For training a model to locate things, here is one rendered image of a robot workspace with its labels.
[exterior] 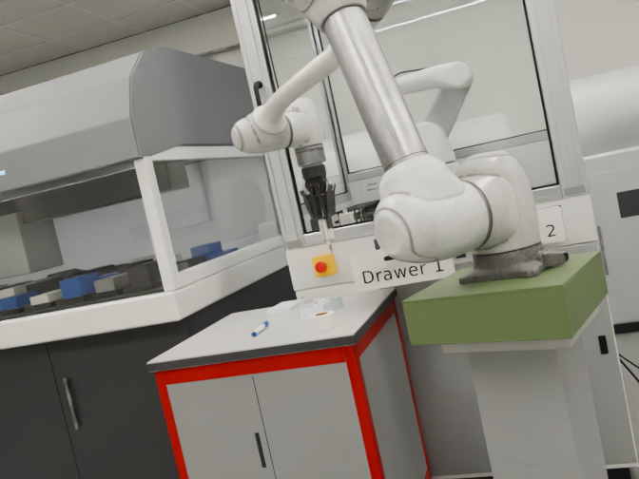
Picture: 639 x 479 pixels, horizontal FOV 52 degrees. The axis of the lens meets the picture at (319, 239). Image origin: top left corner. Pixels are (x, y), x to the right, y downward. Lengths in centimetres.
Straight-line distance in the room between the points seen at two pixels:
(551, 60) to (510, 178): 79
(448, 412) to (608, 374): 53
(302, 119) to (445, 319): 85
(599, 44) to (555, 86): 337
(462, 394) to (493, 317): 99
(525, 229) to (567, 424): 42
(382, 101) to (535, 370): 66
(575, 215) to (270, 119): 99
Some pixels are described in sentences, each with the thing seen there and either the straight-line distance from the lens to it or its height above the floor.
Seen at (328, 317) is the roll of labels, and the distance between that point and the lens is 180.
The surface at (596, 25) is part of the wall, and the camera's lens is 557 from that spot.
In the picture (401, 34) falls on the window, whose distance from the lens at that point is 226.
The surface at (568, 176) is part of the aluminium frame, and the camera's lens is 219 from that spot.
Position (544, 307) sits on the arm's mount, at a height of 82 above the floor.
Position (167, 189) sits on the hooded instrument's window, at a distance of 242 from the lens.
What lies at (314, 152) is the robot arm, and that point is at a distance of 202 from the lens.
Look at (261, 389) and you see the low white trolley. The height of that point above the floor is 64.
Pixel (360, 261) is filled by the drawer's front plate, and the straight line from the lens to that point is 193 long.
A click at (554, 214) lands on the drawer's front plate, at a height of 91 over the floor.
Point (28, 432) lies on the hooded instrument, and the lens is 292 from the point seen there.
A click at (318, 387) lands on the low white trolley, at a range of 179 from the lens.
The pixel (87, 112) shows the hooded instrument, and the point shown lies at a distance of 242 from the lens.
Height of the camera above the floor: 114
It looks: 4 degrees down
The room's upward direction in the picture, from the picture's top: 12 degrees counter-clockwise
